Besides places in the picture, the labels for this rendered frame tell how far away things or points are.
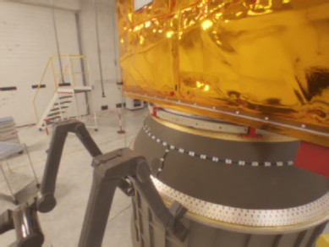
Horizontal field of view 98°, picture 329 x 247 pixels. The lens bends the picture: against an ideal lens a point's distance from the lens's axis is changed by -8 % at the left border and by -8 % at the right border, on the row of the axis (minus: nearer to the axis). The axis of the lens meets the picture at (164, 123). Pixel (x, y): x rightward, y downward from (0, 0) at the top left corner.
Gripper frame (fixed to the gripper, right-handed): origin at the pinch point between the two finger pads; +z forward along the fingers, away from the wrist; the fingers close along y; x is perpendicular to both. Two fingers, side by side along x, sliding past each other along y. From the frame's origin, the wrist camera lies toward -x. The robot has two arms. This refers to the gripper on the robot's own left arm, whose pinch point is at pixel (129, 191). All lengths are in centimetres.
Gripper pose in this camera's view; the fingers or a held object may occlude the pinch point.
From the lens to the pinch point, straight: 123.6
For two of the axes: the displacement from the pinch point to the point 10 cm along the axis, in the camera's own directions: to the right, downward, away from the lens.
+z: 3.4, 7.1, 6.2
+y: -7.3, -2.1, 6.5
